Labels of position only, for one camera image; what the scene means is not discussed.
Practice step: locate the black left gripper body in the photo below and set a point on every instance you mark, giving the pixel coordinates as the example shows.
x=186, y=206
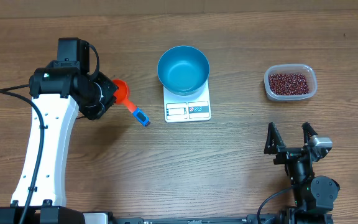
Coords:
x=104, y=89

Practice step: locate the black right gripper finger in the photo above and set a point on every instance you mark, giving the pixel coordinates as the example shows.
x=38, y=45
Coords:
x=308, y=132
x=274, y=143

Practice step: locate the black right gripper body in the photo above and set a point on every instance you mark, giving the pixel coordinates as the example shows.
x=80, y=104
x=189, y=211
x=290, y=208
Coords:
x=297, y=169

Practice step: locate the orange scoop with blue handle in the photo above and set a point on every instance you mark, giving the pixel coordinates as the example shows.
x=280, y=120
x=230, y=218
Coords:
x=122, y=95

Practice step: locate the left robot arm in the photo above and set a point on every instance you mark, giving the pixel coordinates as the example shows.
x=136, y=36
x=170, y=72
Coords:
x=59, y=92

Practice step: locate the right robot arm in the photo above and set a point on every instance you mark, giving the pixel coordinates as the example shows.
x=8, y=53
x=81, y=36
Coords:
x=314, y=196

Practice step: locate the blue metal bowl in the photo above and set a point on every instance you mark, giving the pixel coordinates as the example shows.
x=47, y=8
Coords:
x=183, y=70

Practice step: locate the white digital kitchen scale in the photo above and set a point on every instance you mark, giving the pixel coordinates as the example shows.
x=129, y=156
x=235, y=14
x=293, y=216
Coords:
x=189, y=108

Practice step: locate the clear plastic container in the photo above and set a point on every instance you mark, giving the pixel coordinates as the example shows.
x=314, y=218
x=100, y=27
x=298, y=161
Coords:
x=306, y=70

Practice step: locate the red beans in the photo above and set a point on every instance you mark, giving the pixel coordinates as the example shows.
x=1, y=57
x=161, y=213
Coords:
x=288, y=84

